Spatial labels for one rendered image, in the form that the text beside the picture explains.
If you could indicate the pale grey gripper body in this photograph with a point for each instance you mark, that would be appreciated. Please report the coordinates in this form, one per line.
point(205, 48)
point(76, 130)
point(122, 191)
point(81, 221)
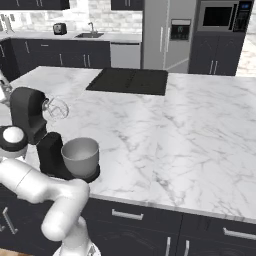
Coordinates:
point(3, 87)

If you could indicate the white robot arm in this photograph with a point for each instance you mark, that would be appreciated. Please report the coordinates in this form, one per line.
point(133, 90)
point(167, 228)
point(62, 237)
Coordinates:
point(63, 196)

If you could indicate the black stand mixer base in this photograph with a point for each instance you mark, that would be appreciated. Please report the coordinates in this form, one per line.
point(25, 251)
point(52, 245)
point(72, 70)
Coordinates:
point(50, 155)

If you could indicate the grey mixer bowl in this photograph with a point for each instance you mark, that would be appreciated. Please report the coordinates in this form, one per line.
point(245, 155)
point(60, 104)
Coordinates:
point(80, 156)

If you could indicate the dark base cupboard run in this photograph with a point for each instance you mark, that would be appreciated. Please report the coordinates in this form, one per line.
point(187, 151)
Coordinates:
point(56, 55)

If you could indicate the black toaster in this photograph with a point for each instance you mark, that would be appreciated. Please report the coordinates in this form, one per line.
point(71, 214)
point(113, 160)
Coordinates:
point(60, 28)

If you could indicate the steel sink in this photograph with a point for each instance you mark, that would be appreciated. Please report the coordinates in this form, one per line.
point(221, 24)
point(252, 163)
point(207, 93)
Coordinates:
point(89, 35)

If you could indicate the steel tap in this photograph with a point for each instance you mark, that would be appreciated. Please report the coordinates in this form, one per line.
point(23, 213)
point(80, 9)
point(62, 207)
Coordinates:
point(91, 27)

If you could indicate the black hob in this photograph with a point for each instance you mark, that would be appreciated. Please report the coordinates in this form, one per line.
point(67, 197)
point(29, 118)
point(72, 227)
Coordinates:
point(128, 81)

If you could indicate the steel dishwasher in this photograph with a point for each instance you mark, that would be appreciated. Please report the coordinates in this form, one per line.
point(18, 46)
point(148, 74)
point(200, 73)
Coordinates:
point(125, 55)

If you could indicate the dark island cupboard door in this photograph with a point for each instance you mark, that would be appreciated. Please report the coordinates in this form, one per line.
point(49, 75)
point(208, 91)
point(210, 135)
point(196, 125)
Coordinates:
point(133, 241)
point(26, 226)
point(216, 250)

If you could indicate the steel fridge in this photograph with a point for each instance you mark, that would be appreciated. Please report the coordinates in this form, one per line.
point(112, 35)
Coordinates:
point(166, 33)

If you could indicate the dark island drawer front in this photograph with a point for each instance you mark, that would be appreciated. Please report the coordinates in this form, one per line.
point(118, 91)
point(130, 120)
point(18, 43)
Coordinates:
point(213, 230)
point(150, 216)

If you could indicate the dark tall cupboard unit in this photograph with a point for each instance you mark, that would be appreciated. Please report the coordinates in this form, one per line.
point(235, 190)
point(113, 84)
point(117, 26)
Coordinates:
point(216, 53)

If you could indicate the steel microwave oven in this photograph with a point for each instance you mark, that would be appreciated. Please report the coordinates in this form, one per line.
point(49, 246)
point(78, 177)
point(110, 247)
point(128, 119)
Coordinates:
point(222, 16)

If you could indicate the dark wall cupboard run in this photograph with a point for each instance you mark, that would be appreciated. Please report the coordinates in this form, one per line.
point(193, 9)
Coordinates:
point(33, 3)

